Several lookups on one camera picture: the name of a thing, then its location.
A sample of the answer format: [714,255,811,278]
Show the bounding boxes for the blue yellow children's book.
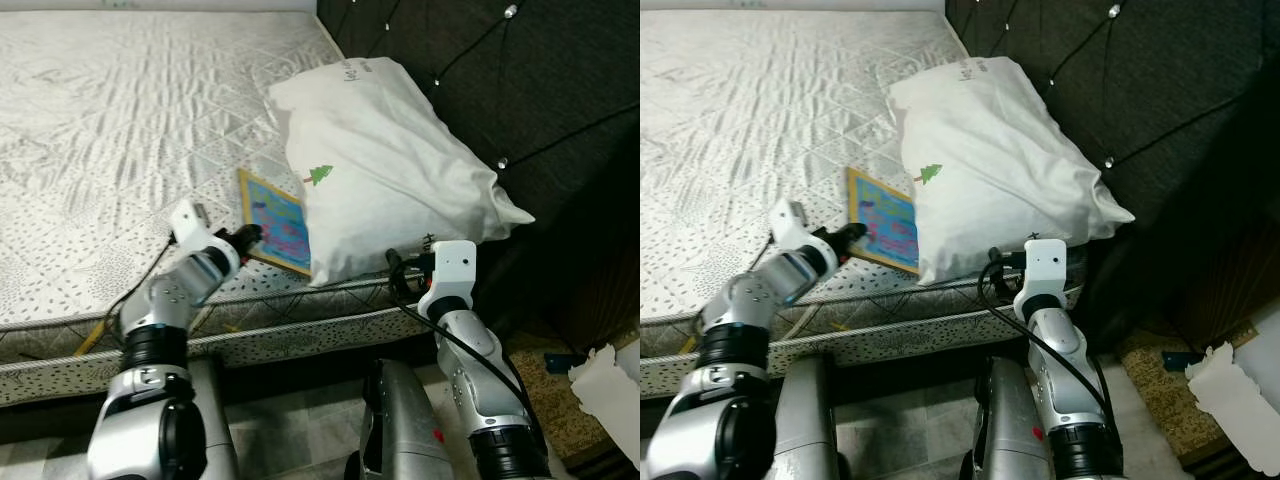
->
[237,168,313,278]
[847,167,921,276]

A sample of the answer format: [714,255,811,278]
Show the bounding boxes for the white pillow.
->
[265,57,536,288]
[885,57,1136,286]

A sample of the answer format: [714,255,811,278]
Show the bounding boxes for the dotted fabric bed base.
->
[0,295,441,408]
[640,295,1086,401]

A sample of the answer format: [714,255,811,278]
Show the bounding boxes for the white quilted mattress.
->
[640,10,1081,331]
[0,10,431,336]

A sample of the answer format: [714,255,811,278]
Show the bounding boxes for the grey right robot leg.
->
[350,358,456,480]
[965,355,1051,480]

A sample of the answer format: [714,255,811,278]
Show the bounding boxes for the grey robot leg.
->
[350,358,456,480]
[775,355,841,480]
[965,355,1051,480]
[185,355,241,480]

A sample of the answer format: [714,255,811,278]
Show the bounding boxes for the grey left robot leg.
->
[185,355,241,480]
[775,355,841,480]

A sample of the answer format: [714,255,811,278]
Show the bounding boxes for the brown speckled floor mat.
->
[500,330,601,466]
[1115,325,1261,461]

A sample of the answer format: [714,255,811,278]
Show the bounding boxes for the dark tufted headboard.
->
[945,0,1280,351]
[317,0,641,351]

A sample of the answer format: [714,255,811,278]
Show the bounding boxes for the torn white paper sheet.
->
[1185,342,1280,449]
[568,345,641,471]

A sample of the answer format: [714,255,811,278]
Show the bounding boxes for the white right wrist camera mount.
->
[1020,238,1069,301]
[432,240,478,301]

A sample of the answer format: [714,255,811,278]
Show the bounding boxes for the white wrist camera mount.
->
[168,200,216,247]
[1020,238,1069,301]
[770,200,813,247]
[432,240,478,301]

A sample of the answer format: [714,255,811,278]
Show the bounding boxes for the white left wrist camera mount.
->
[770,200,813,247]
[168,200,216,247]

